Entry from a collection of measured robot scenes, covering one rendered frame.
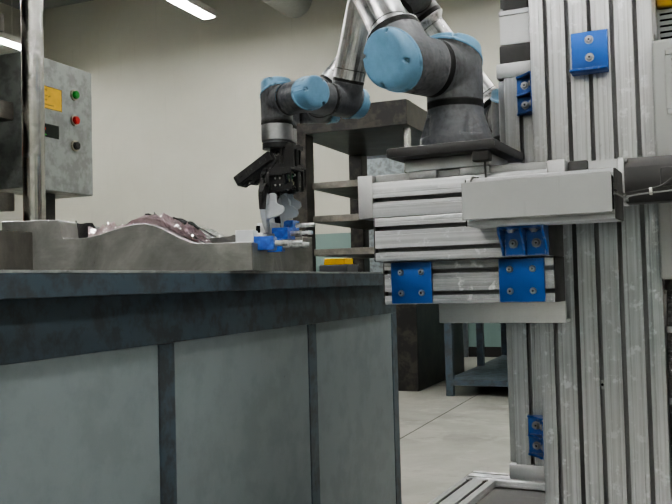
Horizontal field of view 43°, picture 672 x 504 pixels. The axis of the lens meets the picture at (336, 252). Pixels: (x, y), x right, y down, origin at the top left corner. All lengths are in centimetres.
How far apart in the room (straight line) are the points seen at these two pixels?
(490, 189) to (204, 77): 859
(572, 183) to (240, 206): 818
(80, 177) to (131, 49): 793
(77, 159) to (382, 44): 138
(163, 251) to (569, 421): 90
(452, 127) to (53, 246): 82
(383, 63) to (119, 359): 74
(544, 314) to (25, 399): 102
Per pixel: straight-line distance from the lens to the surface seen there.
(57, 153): 272
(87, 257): 172
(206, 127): 990
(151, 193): 1021
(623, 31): 187
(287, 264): 203
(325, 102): 192
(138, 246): 169
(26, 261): 149
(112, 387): 143
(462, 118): 172
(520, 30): 201
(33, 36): 253
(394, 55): 165
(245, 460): 182
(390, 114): 611
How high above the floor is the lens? 77
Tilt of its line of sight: 2 degrees up
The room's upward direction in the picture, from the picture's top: 1 degrees counter-clockwise
